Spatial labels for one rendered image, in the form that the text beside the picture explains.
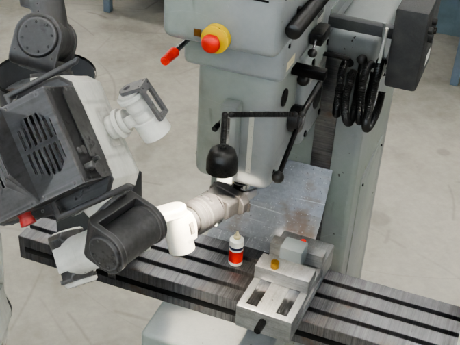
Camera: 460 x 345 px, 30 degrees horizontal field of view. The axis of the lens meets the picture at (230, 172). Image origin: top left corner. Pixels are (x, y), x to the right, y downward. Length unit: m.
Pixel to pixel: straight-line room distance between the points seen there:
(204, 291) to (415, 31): 0.87
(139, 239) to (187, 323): 0.64
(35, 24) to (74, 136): 0.25
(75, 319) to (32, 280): 0.32
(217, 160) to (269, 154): 0.19
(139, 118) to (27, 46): 0.26
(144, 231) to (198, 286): 0.61
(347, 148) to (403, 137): 2.54
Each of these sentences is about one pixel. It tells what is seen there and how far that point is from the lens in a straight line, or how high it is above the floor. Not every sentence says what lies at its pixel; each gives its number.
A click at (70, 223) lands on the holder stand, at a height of 1.02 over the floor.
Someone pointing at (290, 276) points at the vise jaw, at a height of 1.07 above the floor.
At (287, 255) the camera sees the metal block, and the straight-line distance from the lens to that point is 2.26.
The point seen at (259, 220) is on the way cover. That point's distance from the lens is 2.60.
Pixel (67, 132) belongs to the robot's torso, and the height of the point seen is 1.66.
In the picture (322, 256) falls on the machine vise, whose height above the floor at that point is 1.08.
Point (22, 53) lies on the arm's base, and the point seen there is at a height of 1.74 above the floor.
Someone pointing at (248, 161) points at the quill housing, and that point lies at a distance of 2.06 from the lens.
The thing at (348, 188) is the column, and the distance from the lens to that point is 2.58.
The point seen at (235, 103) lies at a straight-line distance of 1.97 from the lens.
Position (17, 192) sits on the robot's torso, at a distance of 1.70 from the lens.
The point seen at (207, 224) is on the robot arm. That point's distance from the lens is 2.10.
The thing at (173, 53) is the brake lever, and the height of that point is 1.71.
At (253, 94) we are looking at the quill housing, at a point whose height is 1.57.
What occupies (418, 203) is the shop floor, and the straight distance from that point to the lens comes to 4.50.
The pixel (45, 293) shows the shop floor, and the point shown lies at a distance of 3.80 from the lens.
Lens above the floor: 2.50
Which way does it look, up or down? 33 degrees down
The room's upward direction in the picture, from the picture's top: 4 degrees clockwise
